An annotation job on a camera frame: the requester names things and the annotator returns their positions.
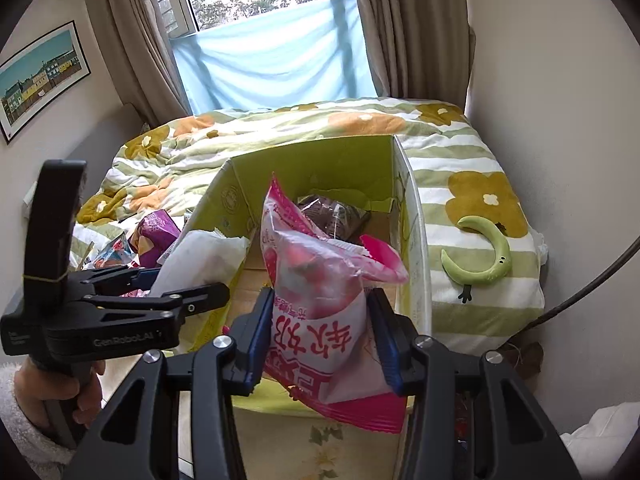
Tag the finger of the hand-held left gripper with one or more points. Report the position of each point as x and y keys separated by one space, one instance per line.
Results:
x=190 y=300
x=145 y=276

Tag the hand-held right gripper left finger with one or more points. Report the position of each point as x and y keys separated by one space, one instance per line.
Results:
x=254 y=355

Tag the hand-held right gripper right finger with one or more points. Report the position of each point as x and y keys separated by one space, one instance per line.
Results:
x=387 y=355

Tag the white snack packet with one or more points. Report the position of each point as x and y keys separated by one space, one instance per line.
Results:
x=200 y=260

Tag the purple potato chip bag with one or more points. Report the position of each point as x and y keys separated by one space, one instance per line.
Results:
x=157 y=232

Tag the pink snack packet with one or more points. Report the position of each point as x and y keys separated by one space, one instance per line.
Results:
x=310 y=280

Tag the green cardboard box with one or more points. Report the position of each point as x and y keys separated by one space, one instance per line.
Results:
x=350 y=165

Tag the person's left hand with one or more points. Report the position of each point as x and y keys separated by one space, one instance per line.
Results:
x=31 y=385

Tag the small red blue packet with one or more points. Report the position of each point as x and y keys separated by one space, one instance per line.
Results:
x=115 y=252

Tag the green moon plush toy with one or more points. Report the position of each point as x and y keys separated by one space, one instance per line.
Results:
x=500 y=255

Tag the dark brown snack packet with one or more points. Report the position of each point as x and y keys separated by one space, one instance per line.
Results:
x=330 y=210

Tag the green striped floral blanket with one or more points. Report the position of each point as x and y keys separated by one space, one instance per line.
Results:
x=450 y=160

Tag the white cloth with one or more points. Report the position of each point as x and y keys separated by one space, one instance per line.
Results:
x=605 y=440

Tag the beige curtain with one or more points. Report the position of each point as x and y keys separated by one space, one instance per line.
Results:
x=135 y=35
x=415 y=25

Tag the light blue cloth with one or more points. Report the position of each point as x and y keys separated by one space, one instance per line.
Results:
x=270 y=60

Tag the framed wall picture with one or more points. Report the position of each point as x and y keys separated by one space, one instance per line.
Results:
x=40 y=77

